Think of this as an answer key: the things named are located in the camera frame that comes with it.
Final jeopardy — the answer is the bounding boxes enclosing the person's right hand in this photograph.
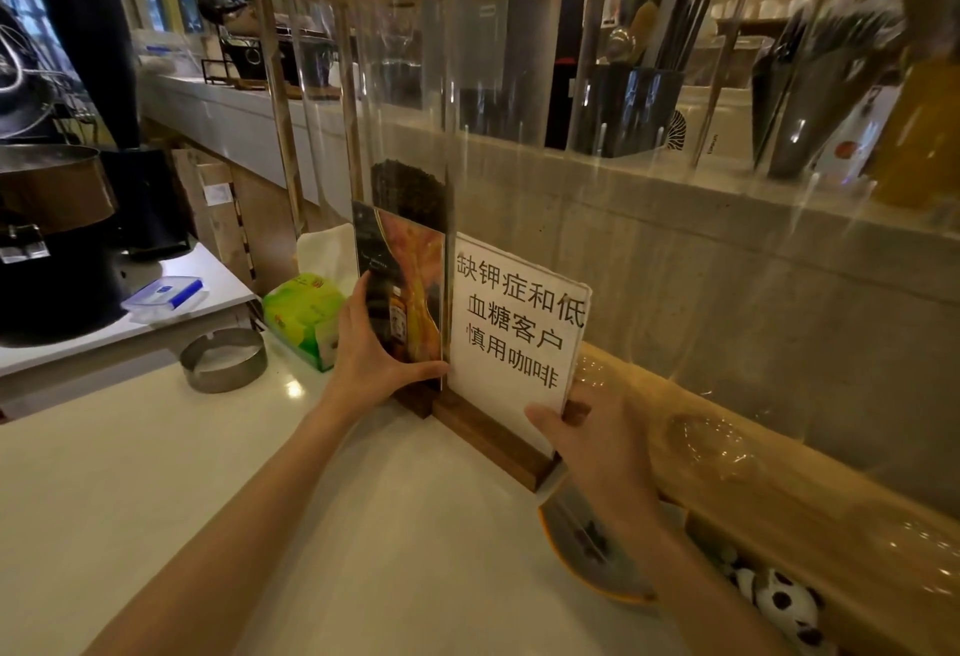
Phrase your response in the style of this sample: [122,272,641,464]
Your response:
[524,377,663,529]

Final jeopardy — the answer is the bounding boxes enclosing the person's left hand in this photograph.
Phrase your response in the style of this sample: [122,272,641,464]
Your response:
[318,272,451,429]

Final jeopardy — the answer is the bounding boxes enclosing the colourful picture sign wooden base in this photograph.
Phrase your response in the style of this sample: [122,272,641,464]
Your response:
[352,200,449,421]

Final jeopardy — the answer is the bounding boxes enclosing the white sign with wooden base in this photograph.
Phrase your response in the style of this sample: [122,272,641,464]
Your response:
[431,231,594,493]

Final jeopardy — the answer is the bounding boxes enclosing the person's right forearm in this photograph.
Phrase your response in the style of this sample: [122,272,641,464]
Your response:
[599,497,796,656]

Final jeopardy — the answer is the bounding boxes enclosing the person's left forearm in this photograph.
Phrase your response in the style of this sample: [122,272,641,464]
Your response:
[82,400,376,656]

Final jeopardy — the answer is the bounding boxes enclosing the green tissue pack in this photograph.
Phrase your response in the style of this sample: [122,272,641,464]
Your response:
[260,222,358,373]

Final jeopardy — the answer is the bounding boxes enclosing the orange rimmed bowl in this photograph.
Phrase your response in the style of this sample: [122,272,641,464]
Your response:
[537,479,688,608]

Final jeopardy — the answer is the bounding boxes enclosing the dark coffee beans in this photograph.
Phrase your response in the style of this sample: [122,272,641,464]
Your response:
[371,158,449,233]

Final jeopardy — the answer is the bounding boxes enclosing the wooden rack with glass tubes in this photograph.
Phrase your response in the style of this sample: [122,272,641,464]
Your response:
[239,0,960,656]

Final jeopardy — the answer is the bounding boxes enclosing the white low table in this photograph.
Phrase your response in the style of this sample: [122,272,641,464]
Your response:
[0,241,256,409]

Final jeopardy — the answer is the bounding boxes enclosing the wooden pallet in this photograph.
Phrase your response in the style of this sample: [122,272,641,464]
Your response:
[170,147,256,289]

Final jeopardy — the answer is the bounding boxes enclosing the plastic container with blue lid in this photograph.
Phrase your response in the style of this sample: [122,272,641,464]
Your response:
[121,276,205,325]

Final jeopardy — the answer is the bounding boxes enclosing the panda plush toy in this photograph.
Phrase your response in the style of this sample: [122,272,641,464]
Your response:
[719,546,838,656]

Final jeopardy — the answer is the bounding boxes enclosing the black appliance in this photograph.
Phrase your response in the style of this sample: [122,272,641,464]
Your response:
[221,32,335,88]

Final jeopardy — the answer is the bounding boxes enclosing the black utensil holder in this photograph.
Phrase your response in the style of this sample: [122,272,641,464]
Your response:
[573,62,685,160]

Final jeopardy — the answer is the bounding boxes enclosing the metal ring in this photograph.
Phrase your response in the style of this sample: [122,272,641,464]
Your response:
[179,327,269,395]

